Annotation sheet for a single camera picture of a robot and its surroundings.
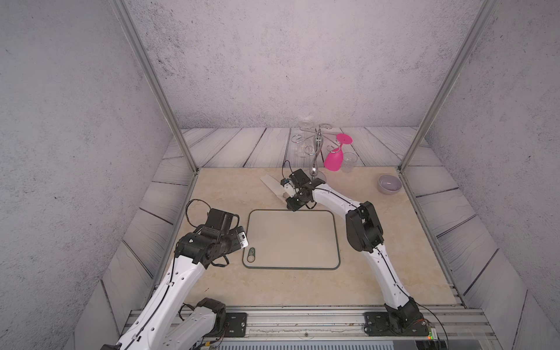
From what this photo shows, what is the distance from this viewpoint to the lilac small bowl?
1.07 metres

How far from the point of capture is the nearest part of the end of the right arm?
2.61 ft

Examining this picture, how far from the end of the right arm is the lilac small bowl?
41 cm
